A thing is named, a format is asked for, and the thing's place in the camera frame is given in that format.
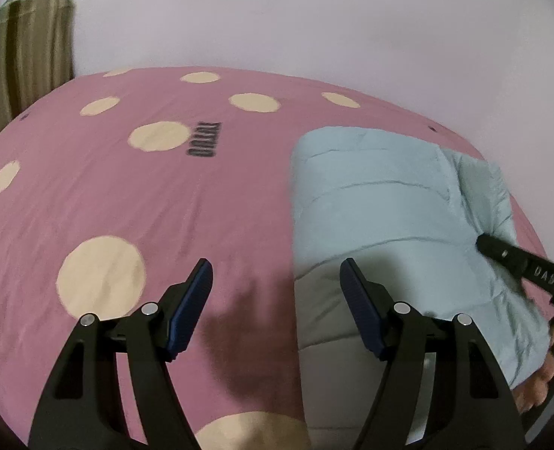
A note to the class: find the person's right hand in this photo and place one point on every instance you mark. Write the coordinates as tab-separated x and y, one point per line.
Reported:
534	384

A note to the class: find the pink polka dot bed sheet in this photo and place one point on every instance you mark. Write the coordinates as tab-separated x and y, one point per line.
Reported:
117	206

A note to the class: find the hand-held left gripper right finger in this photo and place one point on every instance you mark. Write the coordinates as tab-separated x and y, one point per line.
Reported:
362	311

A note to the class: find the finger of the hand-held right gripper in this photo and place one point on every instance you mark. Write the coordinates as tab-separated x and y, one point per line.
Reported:
495	249

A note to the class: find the light blue padded jacket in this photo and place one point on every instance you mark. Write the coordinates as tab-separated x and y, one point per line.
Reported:
375	197

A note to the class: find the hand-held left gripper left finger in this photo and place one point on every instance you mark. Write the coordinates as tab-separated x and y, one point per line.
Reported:
190	310

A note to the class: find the striped green brown curtain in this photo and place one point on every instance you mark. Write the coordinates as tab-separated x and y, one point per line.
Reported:
19	65

